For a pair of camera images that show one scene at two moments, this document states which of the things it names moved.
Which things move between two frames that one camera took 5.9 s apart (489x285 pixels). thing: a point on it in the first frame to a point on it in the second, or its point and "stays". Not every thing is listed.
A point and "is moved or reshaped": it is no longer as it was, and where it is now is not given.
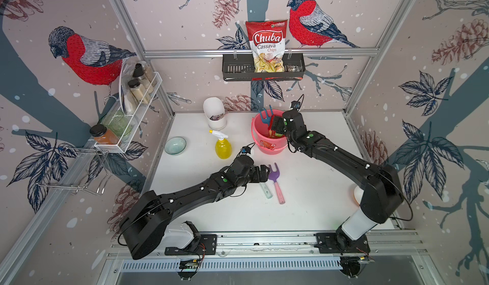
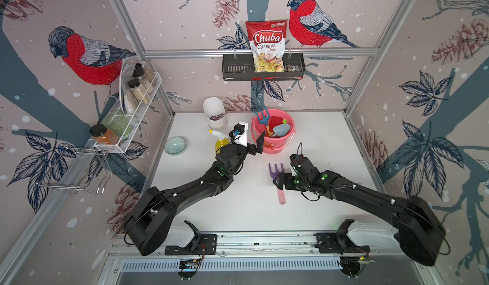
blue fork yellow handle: [267, 119] is moved or reshaped
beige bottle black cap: [138, 90] stays
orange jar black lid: [102, 135] stays
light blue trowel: [266, 191] is moved or reshaped
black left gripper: [264, 176] to [258, 147]
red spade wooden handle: [271, 132] stays
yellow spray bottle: [223, 147] stays
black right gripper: [279, 122] to [279, 180]
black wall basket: [239, 67] stays
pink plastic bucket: [260, 135] stays
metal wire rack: [79, 169] stays
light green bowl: [175, 145] stays
